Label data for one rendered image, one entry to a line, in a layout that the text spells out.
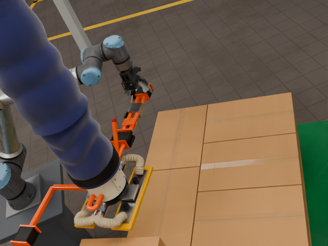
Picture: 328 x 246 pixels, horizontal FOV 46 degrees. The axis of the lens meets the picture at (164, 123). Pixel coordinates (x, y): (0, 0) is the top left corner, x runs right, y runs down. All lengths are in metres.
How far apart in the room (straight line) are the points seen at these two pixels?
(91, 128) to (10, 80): 0.36
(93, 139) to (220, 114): 1.45
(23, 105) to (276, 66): 3.03
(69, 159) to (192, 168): 1.15
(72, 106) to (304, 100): 2.53
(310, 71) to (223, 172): 1.76
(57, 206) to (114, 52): 1.04
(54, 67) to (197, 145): 1.50
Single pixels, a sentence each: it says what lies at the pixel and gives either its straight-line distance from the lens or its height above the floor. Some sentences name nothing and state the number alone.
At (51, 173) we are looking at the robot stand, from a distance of 2.72.
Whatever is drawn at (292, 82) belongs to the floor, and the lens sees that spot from 3.81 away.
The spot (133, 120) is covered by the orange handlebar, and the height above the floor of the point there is 1.20.
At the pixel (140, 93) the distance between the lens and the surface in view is 2.11.
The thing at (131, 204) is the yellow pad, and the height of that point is 1.08.
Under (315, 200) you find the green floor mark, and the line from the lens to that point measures 2.90.
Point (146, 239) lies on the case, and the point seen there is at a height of 0.95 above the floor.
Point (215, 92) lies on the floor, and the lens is 3.92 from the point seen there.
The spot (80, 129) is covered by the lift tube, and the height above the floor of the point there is 1.55.
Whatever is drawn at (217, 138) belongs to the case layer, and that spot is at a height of 0.54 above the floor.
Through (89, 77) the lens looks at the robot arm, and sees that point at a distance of 1.86.
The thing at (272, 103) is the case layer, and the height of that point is 0.54.
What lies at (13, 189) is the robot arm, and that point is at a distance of 2.53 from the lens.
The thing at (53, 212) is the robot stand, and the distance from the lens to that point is 2.47.
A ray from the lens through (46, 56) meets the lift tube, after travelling 1.34.
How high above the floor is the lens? 2.37
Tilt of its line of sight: 39 degrees down
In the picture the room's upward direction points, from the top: 24 degrees counter-clockwise
